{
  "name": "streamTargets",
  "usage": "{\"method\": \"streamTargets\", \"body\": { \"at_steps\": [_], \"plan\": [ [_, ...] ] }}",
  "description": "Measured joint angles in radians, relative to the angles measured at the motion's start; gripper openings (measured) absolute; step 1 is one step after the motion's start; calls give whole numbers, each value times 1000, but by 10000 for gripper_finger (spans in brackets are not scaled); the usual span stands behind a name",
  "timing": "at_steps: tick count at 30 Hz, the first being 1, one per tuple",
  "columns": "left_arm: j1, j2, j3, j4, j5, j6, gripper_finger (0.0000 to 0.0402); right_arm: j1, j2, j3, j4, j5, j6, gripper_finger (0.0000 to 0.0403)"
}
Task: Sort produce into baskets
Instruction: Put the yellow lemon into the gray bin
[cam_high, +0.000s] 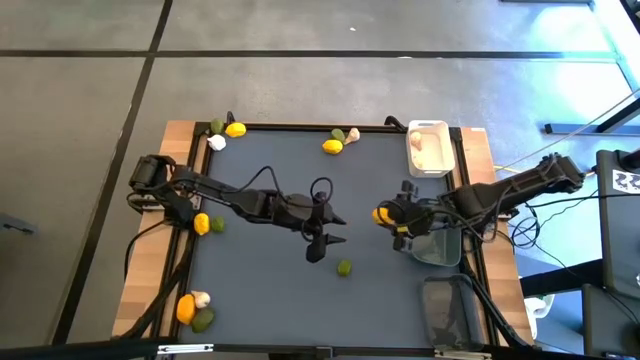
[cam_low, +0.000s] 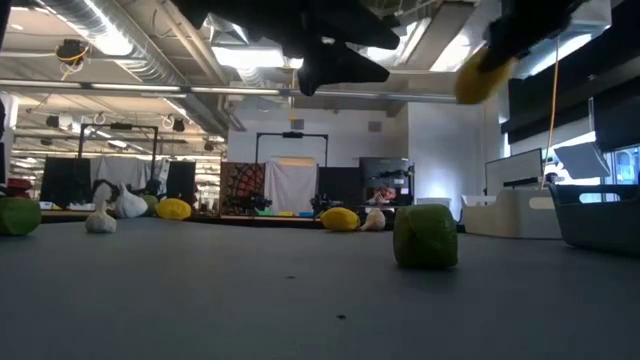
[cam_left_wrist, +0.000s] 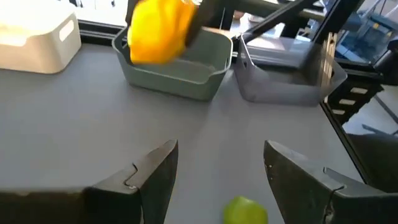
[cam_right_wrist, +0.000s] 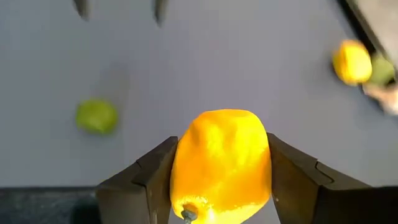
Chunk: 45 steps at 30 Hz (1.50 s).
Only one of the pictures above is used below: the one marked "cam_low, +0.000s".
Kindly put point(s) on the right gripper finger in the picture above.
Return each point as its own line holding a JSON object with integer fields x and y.
{"x": 502, "y": 47}

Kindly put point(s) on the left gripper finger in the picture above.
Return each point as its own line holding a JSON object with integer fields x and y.
{"x": 370, "y": 30}
{"x": 340, "y": 67}

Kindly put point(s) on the yellow lemon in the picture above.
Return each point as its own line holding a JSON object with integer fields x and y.
{"x": 173, "y": 209}
{"x": 475, "y": 85}
{"x": 340, "y": 220}

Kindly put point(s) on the green lime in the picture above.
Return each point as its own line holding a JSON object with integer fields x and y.
{"x": 17, "y": 216}
{"x": 425, "y": 236}
{"x": 151, "y": 204}

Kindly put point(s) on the small black robot arm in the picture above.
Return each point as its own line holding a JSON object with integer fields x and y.
{"x": 257, "y": 202}
{"x": 321, "y": 204}

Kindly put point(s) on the ceiling light panel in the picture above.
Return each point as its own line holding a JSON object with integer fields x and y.
{"x": 250, "y": 57}

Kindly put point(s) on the black partition panel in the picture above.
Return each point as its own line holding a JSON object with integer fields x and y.
{"x": 65, "y": 182}
{"x": 181, "y": 180}
{"x": 340, "y": 185}

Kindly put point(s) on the white hanging sheet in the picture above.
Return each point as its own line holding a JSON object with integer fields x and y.
{"x": 290, "y": 175}
{"x": 120, "y": 172}

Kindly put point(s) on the white display board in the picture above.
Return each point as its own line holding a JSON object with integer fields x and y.
{"x": 515, "y": 172}

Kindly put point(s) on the grey softbox panel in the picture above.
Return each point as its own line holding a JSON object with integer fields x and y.
{"x": 582, "y": 160}

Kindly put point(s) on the mandala tapestry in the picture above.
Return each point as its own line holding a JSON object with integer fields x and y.
{"x": 240, "y": 185}

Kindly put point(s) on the white bin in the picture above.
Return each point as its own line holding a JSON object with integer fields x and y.
{"x": 432, "y": 200}

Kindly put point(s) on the long ceiling pipe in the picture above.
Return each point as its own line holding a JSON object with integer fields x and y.
{"x": 135, "y": 87}

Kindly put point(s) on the white plastic basket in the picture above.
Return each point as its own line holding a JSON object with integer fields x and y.
{"x": 505, "y": 220}

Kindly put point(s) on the large white garlic bulb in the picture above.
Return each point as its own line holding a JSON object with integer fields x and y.
{"x": 130, "y": 205}

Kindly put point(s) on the red storage box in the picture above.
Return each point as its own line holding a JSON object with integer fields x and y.
{"x": 20, "y": 187}

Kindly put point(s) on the black stand frame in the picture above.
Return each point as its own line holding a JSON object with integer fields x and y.
{"x": 121, "y": 126}
{"x": 292, "y": 134}

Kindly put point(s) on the silver ventilation duct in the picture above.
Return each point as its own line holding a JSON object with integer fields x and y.
{"x": 150, "y": 65}

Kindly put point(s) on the black aluminium table frame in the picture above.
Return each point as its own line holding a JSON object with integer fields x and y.
{"x": 250, "y": 223}

